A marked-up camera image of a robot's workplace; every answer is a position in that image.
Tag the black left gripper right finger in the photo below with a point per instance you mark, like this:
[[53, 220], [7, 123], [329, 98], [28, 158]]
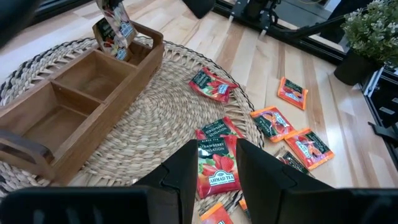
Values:
[[261, 186]]

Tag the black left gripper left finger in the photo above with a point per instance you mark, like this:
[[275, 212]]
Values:
[[177, 186]]

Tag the beige tea bag sachet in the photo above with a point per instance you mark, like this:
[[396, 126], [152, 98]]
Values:
[[292, 162], [119, 21], [104, 32]]

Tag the red strawberry tea sachet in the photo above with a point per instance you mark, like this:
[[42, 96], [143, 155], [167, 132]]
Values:
[[217, 129], [213, 84], [217, 168]]

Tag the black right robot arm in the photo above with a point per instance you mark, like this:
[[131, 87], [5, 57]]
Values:
[[199, 6]]

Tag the round woven straw placemat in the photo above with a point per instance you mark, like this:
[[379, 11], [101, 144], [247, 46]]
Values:
[[174, 118]]

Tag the wooden three-compartment tray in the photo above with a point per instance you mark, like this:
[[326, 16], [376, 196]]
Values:
[[130, 90]]

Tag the potted green plant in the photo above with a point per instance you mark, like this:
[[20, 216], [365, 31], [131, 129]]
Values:
[[370, 31]]

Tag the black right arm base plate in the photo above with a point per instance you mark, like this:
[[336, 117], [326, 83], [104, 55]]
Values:
[[253, 9]]

